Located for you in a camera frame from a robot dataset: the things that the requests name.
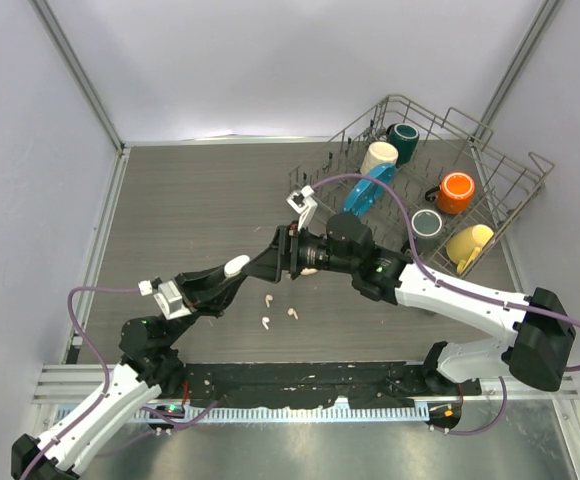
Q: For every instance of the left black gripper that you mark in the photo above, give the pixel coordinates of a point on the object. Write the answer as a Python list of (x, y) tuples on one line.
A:
[(210, 291)]

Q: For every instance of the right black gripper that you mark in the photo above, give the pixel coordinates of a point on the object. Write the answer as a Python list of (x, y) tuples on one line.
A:
[(283, 254)]

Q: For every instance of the white earbud charging case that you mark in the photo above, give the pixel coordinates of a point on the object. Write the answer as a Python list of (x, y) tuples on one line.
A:
[(234, 266)]

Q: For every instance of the pink earbud charging case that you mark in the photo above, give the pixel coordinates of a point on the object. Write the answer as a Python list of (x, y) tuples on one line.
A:
[(309, 271)]

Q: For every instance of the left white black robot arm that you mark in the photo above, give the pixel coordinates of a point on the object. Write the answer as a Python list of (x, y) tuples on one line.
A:
[(149, 367)]

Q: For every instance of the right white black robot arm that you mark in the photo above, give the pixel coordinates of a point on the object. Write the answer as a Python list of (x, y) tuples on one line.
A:
[(526, 334)]

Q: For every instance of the pink earbud lower right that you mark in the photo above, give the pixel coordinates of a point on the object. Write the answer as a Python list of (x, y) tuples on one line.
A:
[(292, 313)]

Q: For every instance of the blue polka dot plate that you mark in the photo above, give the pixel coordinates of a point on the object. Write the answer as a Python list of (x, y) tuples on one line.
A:
[(366, 193)]

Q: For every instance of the cream mug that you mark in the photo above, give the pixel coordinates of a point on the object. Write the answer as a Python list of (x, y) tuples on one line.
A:
[(378, 152)]

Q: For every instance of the grey green mug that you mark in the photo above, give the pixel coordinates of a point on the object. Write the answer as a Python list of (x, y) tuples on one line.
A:
[(425, 227)]

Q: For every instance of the dark teal mug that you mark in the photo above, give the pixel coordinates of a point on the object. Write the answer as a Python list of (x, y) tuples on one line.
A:
[(404, 138)]

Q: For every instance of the yellow mug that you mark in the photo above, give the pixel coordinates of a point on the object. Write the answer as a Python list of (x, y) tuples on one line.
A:
[(464, 248)]

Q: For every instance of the orange mug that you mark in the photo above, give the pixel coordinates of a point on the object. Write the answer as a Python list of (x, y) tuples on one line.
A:
[(454, 193)]

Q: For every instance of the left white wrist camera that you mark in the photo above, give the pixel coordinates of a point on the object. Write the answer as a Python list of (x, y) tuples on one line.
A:
[(167, 296)]

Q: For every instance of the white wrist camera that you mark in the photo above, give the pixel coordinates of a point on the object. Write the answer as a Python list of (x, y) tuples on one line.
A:
[(304, 205), (167, 296)]

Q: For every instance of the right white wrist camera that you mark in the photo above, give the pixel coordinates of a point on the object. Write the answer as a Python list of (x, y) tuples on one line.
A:
[(304, 205)]

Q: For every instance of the black mounting base plate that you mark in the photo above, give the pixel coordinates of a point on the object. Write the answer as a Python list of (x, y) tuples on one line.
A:
[(312, 385)]

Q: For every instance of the white slotted cable duct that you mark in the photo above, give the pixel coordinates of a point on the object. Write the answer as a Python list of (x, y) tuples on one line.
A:
[(339, 412)]

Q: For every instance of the aluminium frame rail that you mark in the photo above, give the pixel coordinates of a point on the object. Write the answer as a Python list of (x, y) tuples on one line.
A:
[(69, 383)]

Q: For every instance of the grey wire dish rack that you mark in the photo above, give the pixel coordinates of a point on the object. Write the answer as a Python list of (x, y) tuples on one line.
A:
[(450, 142)]

